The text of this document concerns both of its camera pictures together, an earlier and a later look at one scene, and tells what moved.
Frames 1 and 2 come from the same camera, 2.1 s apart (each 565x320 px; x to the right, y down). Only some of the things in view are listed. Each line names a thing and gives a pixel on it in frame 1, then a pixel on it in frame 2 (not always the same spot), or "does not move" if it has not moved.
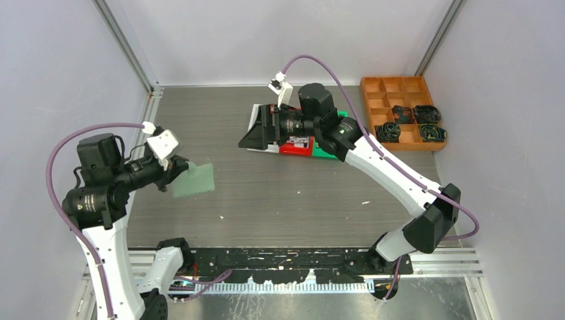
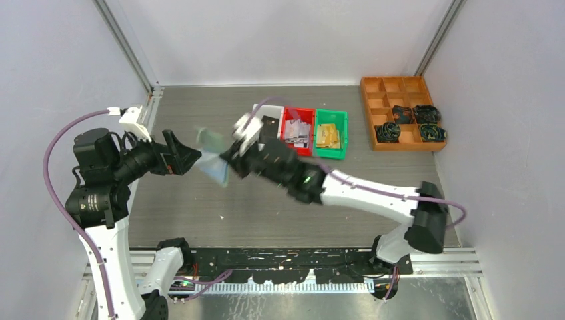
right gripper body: [294, 124] -> [252, 162]
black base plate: [277, 266] does not move
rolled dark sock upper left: [403, 115] does not move
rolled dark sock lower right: [432, 132] does not move
